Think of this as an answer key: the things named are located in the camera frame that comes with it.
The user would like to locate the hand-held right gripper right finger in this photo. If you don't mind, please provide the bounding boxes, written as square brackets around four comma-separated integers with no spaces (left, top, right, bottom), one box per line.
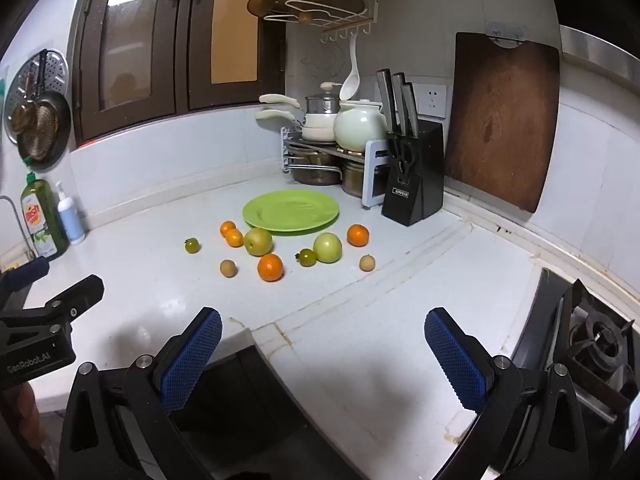
[424,307,585,480]

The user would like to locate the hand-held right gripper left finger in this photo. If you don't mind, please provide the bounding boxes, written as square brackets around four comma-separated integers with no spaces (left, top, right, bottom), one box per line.
[59,306,223,480]

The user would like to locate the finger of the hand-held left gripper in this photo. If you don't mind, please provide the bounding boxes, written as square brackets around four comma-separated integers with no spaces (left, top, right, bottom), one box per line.
[0,257,51,317]
[44,274,105,330]

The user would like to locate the green grape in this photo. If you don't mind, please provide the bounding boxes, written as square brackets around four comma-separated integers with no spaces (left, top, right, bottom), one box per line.
[243,227,274,257]

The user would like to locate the green apple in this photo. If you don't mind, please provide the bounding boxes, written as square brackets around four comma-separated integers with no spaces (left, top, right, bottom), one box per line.
[313,232,343,264]

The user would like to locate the green plate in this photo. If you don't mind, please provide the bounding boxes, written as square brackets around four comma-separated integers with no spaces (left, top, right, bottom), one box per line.
[242,190,341,235]

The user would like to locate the person's left hand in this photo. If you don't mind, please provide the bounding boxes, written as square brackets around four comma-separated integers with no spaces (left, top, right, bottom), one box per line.
[0,382,43,461]

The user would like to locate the steel faucet pipe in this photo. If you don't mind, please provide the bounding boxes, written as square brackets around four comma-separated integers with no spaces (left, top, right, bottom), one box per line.
[0,195,38,261]

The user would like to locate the green dish soap bottle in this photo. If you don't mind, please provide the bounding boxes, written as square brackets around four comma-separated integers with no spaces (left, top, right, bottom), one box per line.
[20,172,68,261]

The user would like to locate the white pump bottle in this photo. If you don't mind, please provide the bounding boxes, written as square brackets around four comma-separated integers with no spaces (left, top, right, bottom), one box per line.
[54,181,86,246]

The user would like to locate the gas stove burner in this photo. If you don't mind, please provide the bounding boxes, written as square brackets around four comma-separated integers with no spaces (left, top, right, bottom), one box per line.
[510,267,640,461]

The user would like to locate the mesh strainer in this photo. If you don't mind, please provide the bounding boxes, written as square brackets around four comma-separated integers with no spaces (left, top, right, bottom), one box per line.
[10,102,56,161]

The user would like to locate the dark frying pan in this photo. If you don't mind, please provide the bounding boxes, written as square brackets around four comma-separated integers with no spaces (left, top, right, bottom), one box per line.
[15,92,72,171]

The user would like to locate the black knife block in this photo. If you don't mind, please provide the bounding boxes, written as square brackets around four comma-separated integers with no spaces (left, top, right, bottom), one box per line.
[381,119,445,227]

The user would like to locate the white and grey pot rack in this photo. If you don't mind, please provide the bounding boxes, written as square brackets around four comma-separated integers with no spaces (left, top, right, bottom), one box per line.
[281,126,396,209]

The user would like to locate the black kitchen scissors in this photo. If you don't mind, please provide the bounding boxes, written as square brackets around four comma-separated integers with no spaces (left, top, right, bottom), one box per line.
[387,135,420,181]

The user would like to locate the wooden cutting board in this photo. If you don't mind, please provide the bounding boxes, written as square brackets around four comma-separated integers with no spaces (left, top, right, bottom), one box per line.
[444,31,561,214]

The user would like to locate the cream ceramic pot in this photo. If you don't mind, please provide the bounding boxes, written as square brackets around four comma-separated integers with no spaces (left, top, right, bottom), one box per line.
[333,100,388,152]

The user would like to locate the brown framed window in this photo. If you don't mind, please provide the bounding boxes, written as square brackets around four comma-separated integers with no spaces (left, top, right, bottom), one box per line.
[70,0,287,143]

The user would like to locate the steel steamer pot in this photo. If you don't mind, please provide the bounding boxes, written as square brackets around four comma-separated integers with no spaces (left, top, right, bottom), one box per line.
[305,82,343,116]

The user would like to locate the white ladle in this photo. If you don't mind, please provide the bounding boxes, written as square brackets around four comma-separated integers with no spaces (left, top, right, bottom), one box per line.
[339,30,362,101]

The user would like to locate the steel range hood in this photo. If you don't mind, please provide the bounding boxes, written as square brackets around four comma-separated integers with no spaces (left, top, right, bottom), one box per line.
[559,25,640,73]

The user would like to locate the round wooden lid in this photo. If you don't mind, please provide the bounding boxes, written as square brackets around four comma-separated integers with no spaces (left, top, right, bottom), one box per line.
[247,0,366,18]

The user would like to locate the cream saucepan with handle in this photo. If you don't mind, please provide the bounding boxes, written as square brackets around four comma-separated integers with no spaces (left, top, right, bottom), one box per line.
[255,109,338,142]
[259,93,342,131]

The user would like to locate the steel handled knife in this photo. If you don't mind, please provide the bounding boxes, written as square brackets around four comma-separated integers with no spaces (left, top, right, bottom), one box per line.
[391,73,411,136]
[401,82,421,138]
[376,68,400,136]

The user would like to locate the white wall socket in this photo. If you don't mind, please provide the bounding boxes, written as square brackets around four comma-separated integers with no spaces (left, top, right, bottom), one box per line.
[417,84,447,120]

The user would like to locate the clear wall hook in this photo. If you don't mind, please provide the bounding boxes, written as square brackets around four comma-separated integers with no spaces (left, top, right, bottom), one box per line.
[487,22,526,50]

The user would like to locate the white metal wall rack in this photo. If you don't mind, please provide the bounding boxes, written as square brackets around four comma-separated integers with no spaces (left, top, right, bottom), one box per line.
[245,0,383,41]

